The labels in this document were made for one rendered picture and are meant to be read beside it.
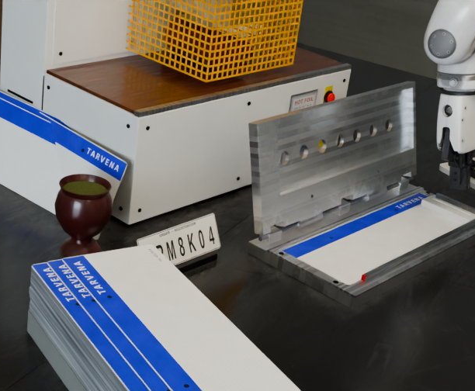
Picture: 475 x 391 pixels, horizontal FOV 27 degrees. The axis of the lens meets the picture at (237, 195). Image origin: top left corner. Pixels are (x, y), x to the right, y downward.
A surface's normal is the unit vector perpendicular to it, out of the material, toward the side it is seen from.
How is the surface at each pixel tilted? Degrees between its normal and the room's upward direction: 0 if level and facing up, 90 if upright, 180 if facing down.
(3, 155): 63
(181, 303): 0
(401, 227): 0
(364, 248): 0
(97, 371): 90
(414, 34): 90
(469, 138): 77
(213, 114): 90
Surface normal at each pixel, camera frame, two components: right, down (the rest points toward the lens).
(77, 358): -0.84, 0.11
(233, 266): 0.13, -0.90
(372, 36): -0.47, 0.31
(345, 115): 0.74, 0.13
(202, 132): 0.74, 0.37
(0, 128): -0.51, -0.20
